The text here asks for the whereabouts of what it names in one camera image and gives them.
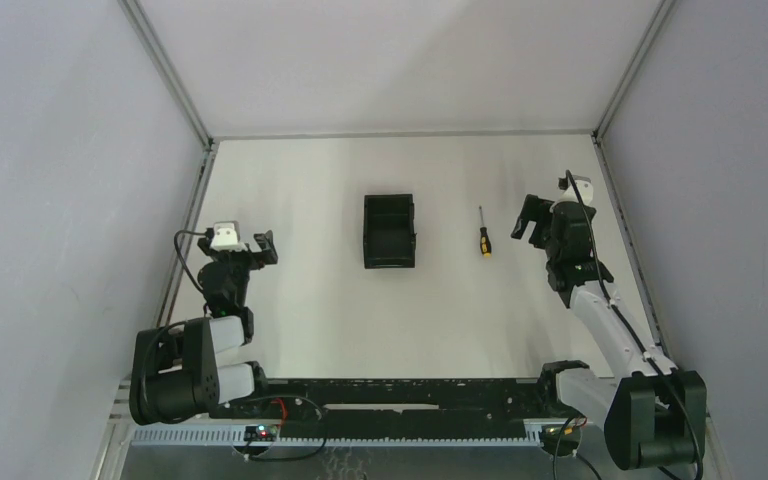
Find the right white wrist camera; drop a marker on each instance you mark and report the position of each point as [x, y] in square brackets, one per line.
[575, 188]

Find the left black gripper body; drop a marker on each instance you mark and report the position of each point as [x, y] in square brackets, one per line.
[245, 257]

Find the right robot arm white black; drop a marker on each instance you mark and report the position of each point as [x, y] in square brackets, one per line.
[652, 413]

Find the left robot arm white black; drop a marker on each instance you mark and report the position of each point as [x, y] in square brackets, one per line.
[176, 373]

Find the small electronics board with LEDs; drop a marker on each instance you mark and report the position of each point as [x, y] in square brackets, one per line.
[261, 433]

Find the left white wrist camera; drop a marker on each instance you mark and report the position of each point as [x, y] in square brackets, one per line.
[226, 237]

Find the black yellow screwdriver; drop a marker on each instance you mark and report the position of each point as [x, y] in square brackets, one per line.
[484, 239]

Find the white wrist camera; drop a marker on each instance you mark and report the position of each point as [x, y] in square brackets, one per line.
[226, 237]
[575, 188]

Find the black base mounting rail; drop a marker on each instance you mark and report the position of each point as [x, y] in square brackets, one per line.
[374, 408]

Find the white slotted cable duct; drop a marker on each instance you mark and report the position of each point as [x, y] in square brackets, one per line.
[239, 435]

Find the black plastic bin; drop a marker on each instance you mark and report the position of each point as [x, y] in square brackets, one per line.
[389, 237]

